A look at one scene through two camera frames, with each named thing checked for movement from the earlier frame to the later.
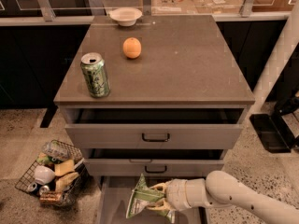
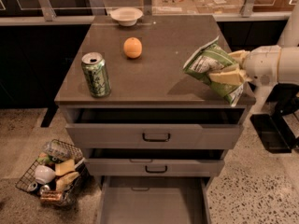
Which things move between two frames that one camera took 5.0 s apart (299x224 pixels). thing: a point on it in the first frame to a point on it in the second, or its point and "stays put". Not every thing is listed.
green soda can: x=94 y=69 stays put
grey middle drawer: x=153 y=161 stays put
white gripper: x=176 y=194 to x=260 y=65
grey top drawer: x=153 y=127 stays put
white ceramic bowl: x=126 y=17 stays put
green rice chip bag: x=142 y=194 to x=214 y=57
